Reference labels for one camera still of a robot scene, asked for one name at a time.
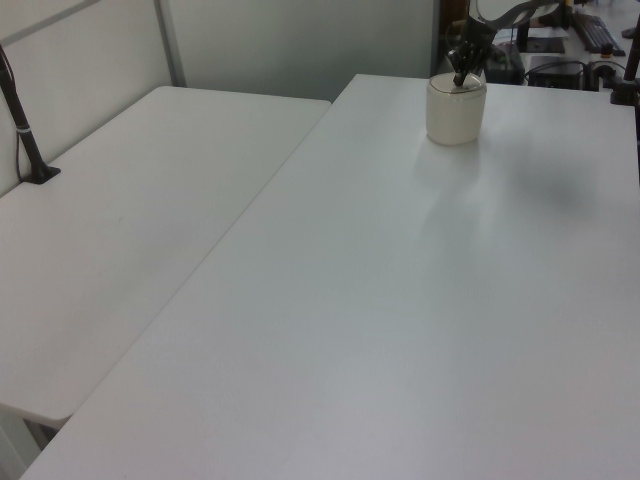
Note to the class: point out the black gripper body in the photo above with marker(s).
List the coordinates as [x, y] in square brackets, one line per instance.
[477, 35]

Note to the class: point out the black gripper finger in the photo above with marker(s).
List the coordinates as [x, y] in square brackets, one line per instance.
[472, 62]
[458, 60]

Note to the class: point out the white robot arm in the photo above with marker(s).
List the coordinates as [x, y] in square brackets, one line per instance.
[505, 12]

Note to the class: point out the dark green-lit device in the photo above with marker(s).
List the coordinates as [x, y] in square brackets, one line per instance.
[507, 62]

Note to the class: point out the black monitor stand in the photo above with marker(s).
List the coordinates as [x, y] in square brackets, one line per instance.
[522, 35]

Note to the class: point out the white ceramic cup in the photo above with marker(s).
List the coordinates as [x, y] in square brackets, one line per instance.
[455, 120]

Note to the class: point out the white paper sheet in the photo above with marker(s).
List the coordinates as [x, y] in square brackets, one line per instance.
[550, 33]

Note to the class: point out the black box device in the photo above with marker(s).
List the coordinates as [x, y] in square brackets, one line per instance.
[555, 70]

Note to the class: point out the black keyboard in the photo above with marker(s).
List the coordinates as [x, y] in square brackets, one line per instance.
[597, 32]

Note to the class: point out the white side table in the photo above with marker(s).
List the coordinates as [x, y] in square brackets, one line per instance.
[125, 225]

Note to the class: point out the black clamped pole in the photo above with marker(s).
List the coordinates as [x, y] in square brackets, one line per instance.
[25, 135]

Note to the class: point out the black camera stand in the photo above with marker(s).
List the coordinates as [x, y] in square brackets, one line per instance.
[631, 60]

